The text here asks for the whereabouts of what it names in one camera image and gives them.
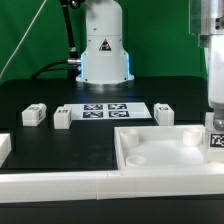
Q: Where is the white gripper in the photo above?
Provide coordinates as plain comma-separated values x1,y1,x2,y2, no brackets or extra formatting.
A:
204,35,224,131

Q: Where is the white square tabletop part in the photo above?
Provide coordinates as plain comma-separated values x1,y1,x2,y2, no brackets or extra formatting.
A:
114,125,205,170

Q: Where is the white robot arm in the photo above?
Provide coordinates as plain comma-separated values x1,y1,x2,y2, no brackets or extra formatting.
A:
76,0,224,131

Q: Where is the white sheet with tags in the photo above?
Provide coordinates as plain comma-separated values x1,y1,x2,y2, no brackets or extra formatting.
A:
65,102,151,120

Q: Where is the black cable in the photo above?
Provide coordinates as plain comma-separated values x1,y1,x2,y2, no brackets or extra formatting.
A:
30,59,82,80

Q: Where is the white cable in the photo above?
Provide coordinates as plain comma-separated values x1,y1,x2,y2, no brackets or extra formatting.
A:
0,0,48,79

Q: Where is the white obstacle fence wall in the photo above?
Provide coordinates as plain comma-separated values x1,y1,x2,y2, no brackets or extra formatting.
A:
0,133,224,204

